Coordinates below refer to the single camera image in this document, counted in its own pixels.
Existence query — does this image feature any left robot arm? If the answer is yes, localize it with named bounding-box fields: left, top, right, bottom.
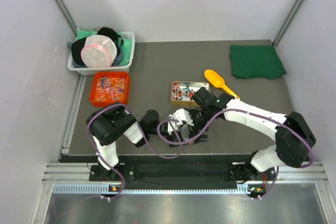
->
left=86, top=103, right=160, bottom=182

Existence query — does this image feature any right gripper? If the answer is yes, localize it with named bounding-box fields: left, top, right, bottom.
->
left=187, top=106, right=213, bottom=143

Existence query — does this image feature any black cap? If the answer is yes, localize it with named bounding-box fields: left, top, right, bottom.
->
left=71, top=26, right=124, bottom=65

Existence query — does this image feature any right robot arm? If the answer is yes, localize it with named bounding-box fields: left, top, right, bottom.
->
left=190, top=88, right=316, bottom=182

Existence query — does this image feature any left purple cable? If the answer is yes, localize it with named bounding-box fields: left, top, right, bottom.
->
left=87, top=103, right=184, bottom=201

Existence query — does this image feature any yellow plastic scoop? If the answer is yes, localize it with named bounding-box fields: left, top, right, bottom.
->
left=204, top=69, right=240, bottom=99

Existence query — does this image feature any white round lid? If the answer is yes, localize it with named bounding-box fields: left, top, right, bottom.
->
left=181, top=124, right=191, bottom=141

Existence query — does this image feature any green patterned cloth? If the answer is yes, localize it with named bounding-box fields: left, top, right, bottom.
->
left=76, top=26, right=133, bottom=65

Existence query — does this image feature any white plastic basket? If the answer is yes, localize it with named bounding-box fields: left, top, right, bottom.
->
left=67, top=27, right=135, bottom=76

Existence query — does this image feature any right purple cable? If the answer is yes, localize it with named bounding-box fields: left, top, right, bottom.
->
left=156, top=108, right=316, bottom=201

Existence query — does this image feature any white mesh laundry bag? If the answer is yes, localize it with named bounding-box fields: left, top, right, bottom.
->
left=80, top=35, right=118, bottom=68

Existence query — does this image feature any orange candy tray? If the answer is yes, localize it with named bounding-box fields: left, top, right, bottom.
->
left=89, top=71, right=131, bottom=107

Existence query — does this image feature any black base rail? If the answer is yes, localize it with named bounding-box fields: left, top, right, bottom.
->
left=60, top=154, right=276, bottom=190

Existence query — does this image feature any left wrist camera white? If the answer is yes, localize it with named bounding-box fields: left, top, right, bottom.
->
left=167, top=113, right=183, bottom=135

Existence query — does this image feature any tan candy box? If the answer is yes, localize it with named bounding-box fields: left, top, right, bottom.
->
left=171, top=81, right=209, bottom=106

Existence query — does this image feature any white cable duct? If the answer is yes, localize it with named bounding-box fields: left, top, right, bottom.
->
left=52, top=184, right=261, bottom=195

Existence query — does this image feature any purple cable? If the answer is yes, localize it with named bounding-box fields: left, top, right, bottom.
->
left=87, top=103, right=184, bottom=201
left=156, top=108, right=316, bottom=201

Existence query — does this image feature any dark green folded cloth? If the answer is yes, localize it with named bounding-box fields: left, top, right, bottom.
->
left=229, top=45, right=287, bottom=80

